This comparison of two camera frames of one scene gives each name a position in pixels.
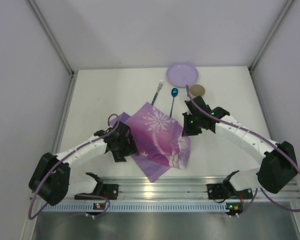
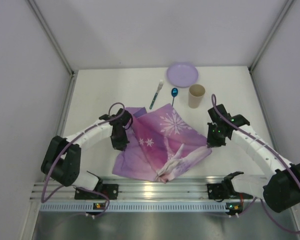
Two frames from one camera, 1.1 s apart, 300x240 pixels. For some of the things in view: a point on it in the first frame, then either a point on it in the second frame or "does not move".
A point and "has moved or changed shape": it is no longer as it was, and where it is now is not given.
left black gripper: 129,144 to 119,142
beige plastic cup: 197,90 does not move
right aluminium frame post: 287,6 does not move
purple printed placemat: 158,134 has moved or changed shape
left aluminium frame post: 55,44 does not move
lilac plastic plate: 180,74 does not move
